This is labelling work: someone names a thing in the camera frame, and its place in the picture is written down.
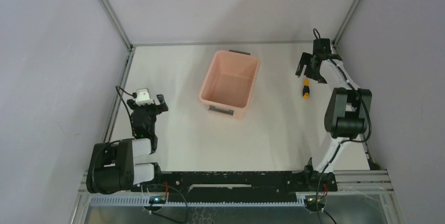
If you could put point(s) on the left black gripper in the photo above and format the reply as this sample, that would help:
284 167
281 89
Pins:
149 108

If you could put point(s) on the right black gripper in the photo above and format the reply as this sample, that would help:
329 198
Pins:
307 58

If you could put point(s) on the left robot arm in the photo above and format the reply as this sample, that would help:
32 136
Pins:
112 166

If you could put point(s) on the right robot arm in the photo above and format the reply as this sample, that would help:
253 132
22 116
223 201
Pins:
346 119

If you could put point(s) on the yellow black screwdriver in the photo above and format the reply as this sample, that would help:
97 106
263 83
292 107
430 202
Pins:
306 89

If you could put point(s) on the pink plastic bin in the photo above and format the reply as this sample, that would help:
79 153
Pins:
229 83

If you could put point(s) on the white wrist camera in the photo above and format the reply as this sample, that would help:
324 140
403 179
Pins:
143 97

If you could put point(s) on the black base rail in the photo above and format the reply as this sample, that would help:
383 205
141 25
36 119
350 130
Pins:
236 184

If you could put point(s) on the aluminium frame front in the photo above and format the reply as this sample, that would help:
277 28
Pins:
361 197

